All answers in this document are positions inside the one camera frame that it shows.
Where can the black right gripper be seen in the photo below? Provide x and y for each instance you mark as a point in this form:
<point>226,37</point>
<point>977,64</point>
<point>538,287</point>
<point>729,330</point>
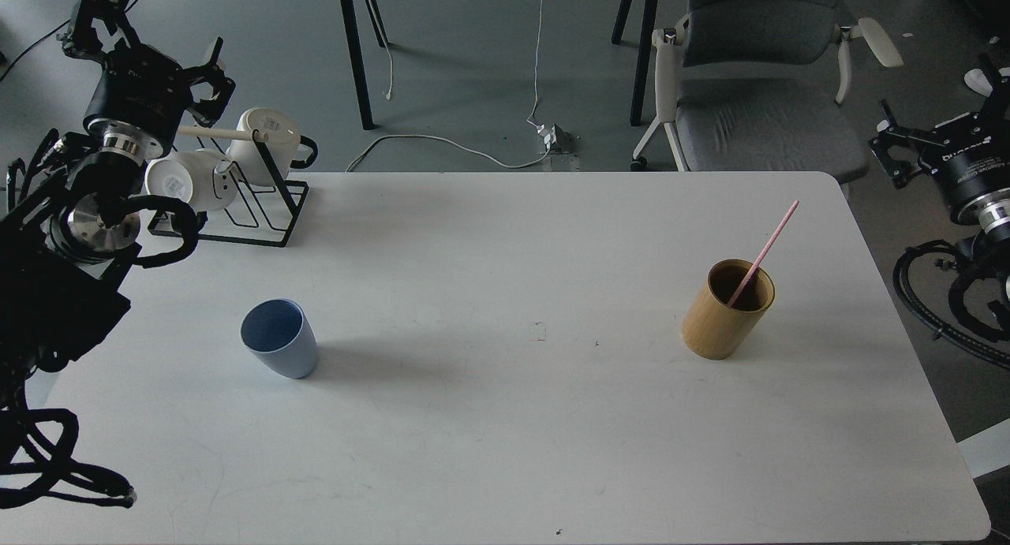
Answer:
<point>966,162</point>

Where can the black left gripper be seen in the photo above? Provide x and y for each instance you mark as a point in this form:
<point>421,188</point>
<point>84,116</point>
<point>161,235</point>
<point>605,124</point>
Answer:
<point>138,87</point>

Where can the blue plastic cup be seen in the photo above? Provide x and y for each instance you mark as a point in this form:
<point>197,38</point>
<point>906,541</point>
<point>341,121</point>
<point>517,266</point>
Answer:
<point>277,332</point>

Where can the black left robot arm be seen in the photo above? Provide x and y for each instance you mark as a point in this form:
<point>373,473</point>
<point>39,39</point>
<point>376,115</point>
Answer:
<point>77,222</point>

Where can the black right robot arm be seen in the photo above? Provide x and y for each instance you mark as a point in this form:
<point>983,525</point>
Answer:
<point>978,296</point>

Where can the white shoe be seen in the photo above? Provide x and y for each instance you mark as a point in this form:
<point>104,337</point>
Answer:
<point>978,81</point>

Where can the white mug lower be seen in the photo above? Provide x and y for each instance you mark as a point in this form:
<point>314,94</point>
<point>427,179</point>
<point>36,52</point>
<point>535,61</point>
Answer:
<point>201,178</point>

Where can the white mug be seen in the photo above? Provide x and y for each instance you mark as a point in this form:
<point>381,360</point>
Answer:
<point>285,144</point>
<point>201,178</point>

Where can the white mug upper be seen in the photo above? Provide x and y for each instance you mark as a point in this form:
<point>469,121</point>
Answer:
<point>285,144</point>

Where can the grey office chair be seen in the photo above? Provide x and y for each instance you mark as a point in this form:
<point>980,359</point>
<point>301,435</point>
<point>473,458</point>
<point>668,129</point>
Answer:
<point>775,124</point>

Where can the black table legs left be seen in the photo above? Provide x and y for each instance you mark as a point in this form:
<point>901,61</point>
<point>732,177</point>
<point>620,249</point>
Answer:
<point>357,66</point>

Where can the black table legs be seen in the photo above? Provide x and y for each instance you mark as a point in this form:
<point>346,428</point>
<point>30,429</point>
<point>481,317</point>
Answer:
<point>357,66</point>
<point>648,20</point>

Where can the bamboo cylinder holder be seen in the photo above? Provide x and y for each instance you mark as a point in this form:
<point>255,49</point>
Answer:
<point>713,331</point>

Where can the black table legs right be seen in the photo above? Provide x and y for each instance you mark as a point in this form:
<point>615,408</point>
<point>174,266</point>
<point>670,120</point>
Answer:
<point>648,20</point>

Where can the black wire mug rack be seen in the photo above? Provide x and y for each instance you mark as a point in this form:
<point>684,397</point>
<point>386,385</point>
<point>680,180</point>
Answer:
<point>264,216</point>

